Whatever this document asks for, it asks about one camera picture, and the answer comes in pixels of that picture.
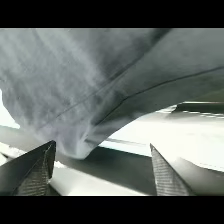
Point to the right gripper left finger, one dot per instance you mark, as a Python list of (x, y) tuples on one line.
[(31, 173)]

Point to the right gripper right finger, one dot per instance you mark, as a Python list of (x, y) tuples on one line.
[(166, 178)]

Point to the dark grey garment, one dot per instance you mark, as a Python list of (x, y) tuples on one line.
[(100, 76)]

